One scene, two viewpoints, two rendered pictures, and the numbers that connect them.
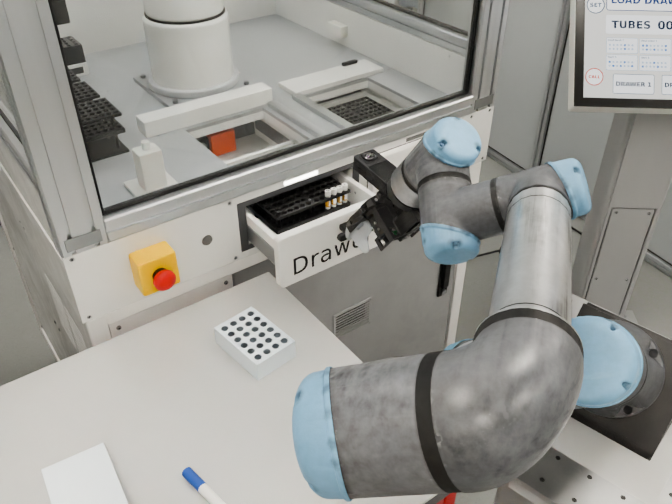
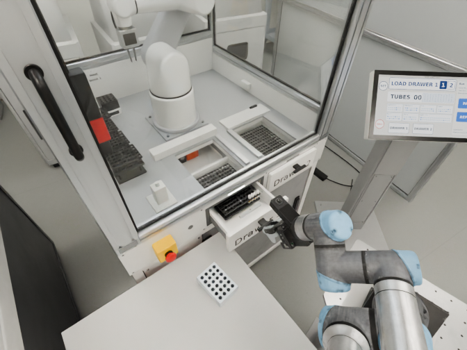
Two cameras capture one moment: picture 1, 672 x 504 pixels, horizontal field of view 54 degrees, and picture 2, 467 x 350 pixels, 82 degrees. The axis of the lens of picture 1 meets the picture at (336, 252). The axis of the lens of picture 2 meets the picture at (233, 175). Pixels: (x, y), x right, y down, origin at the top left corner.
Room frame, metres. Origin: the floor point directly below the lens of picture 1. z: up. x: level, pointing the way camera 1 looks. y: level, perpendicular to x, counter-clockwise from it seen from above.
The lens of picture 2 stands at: (0.46, 0.11, 1.73)
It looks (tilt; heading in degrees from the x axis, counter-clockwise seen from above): 46 degrees down; 358
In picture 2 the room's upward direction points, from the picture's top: 1 degrees clockwise
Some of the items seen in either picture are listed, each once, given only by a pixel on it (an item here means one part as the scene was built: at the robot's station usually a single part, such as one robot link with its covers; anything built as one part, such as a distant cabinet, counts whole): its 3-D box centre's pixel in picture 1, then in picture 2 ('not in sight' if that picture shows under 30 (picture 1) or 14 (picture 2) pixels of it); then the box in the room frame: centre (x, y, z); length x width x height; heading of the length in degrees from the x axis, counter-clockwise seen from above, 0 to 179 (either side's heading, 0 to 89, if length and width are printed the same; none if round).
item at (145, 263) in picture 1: (155, 269); (165, 248); (0.92, 0.32, 0.88); 0.07 x 0.05 x 0.07; 126
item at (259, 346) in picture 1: (254, 342); (217, 283); (0.84, 0.14, 0.78); 0.12 x 0.08 x 0.04; 43
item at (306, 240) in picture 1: (341, 236); (258, 223); (1.03, -0.01, 0.87); 0.29 x 0.02 x 0.11; 126
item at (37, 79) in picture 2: not in sight; (60, 121); (0.86, 0.40, 1.45); 0.05 x 0.03 x 0.19; 36
